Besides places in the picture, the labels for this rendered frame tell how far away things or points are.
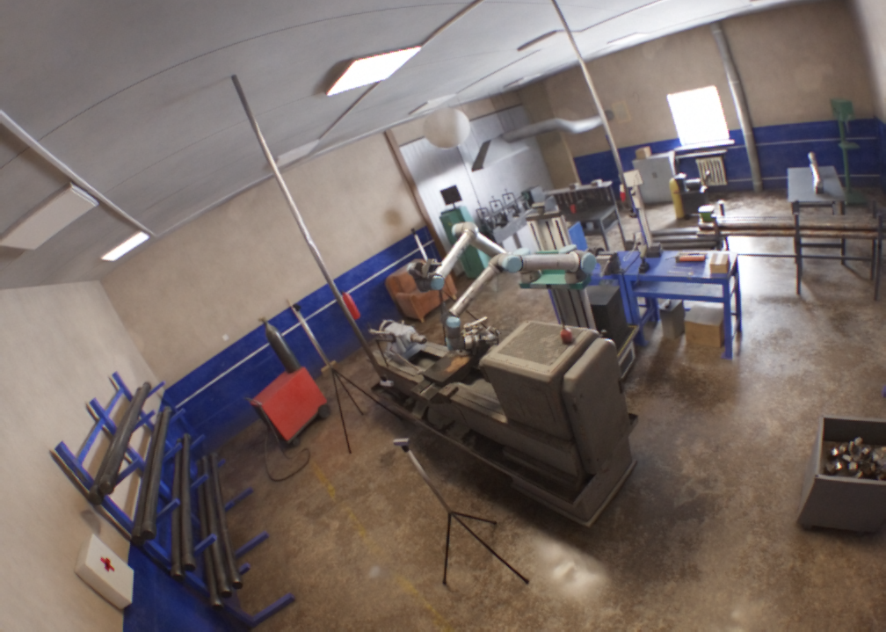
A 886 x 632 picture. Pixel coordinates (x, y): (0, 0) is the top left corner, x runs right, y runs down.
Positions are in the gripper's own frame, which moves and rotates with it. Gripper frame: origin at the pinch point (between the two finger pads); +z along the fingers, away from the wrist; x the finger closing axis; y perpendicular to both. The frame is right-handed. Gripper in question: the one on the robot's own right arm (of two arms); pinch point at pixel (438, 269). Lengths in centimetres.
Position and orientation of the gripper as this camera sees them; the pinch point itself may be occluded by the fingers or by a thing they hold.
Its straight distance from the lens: 251.9
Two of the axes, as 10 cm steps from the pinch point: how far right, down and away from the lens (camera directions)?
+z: 5.7, 0.7, -8.2
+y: 7.7, 3.1, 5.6
